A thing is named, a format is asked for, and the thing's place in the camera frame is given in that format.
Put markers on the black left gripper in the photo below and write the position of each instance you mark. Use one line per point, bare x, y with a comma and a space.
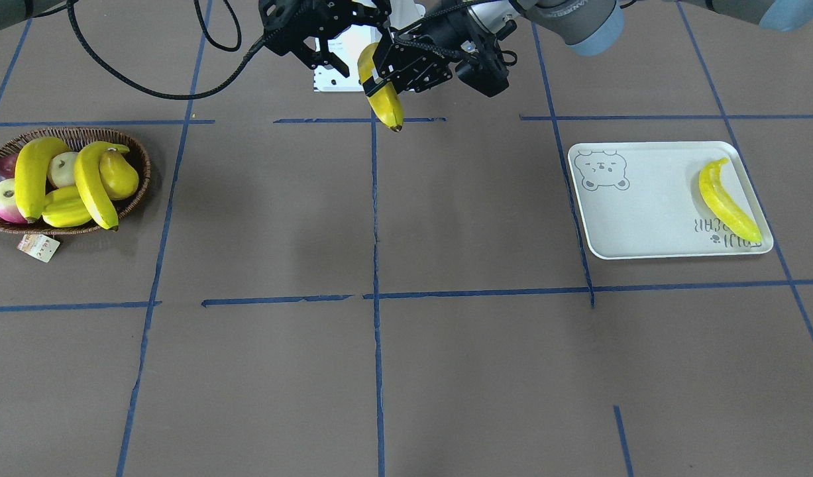
448, 31

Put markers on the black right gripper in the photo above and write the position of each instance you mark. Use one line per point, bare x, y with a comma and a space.
288, 33

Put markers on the dark yellow banana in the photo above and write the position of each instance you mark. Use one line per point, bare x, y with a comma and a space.
381, 95

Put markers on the bright yellow banana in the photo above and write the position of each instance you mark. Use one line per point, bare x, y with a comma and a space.
720, 202

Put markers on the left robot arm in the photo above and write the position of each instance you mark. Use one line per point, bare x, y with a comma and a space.
587, 28

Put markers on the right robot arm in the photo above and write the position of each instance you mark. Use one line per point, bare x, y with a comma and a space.
15, 12

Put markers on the white rectangular bear plate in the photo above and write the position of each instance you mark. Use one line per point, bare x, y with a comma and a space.
642, 200

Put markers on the woven wicker fruit basket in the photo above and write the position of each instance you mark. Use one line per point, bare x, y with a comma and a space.
77, 138

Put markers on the yellow banana in basket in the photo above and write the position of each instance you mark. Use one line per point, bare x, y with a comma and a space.
31, 174

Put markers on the basket paper tag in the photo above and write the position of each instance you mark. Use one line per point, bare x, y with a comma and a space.
40, 247

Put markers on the yellow pear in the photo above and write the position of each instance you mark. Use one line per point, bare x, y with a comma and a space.
119, 179

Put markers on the pale green apple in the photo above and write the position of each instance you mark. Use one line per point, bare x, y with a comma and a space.
61, 170

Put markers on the dark red fruit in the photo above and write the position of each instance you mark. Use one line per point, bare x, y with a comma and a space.
7, 166

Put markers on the pink white apple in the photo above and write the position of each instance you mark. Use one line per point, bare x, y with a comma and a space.
9, 210

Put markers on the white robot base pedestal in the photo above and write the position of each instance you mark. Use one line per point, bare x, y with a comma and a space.
349, 44

